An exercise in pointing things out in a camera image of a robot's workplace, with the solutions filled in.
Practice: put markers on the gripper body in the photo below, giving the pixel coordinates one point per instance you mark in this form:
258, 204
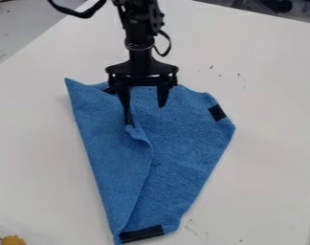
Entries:
141, 67

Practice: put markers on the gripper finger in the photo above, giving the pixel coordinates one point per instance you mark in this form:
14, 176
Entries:
163, 92
124, 102

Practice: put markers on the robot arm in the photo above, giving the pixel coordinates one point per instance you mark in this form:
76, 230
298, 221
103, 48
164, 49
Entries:
139, 19

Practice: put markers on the blue cloth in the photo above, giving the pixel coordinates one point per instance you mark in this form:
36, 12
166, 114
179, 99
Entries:
162, 153

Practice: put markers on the yellow toy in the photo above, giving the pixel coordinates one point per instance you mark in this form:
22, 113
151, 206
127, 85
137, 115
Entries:
12, 240

